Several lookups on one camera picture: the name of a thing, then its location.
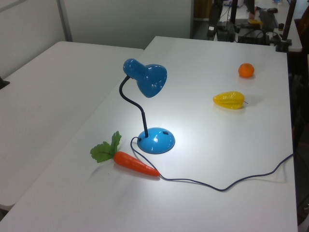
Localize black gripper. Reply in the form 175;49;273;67
207;0;221;41

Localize blue gooseneck desk lamp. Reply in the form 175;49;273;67
118;58;176;155

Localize black equipment box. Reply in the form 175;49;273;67
216;21;237;42

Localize thin black background pole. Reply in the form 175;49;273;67
229;0;239;25

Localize orange toy tangerine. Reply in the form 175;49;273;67
238;63;255;78

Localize dark keyboard-like panel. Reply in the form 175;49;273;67
258;9;279;30

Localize yellow toy starfruit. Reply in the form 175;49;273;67
212;90;249;110

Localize black pole table clamp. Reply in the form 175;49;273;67
276;39;293;53

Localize brown chair back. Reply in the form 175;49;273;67
294;11;309;53

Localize orange toy carrot green leaves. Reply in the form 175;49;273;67
90;130;161;178

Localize black electronics case with cables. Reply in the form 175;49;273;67
237;28;270;45

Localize black camera stand pole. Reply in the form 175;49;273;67
281;0;297;42

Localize dark blue lamp power cable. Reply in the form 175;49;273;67
130;136;294;192

